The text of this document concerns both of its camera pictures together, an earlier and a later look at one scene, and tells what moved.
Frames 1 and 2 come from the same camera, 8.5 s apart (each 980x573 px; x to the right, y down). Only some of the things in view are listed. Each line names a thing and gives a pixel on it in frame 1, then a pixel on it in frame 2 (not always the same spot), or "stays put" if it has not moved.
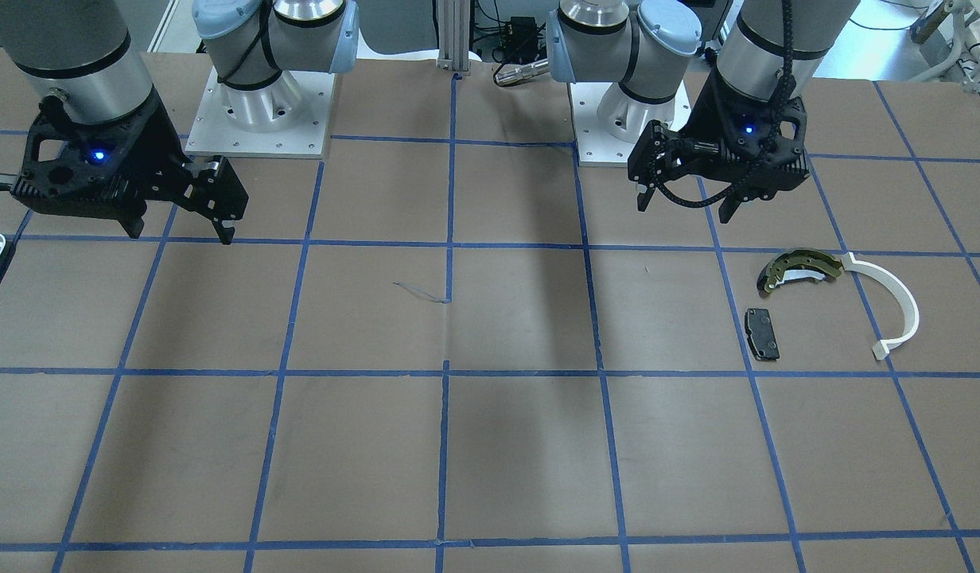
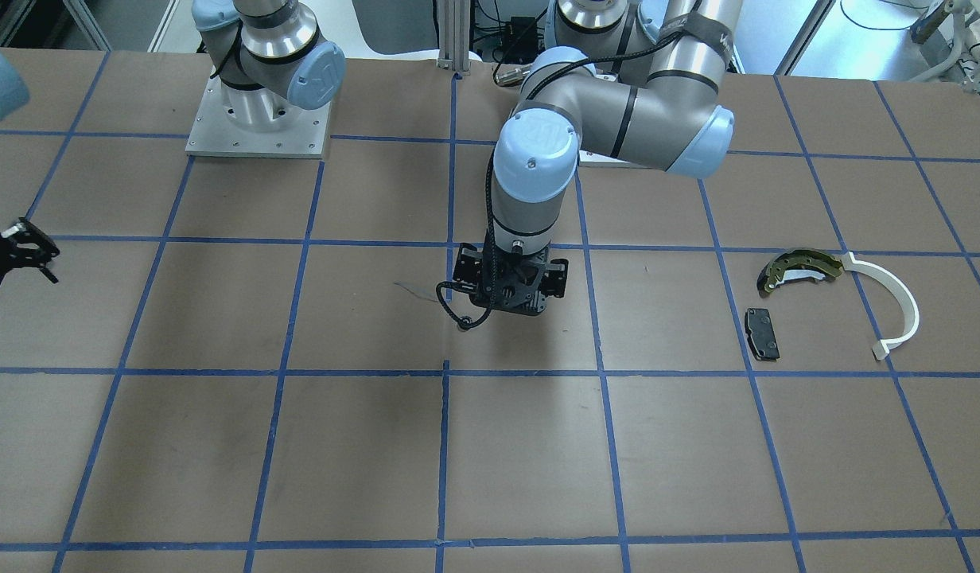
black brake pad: (760, 330) stays put
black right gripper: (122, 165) -> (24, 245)
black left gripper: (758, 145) -> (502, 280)
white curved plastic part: (882, 348) stays put
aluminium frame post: (453, 36) stays put
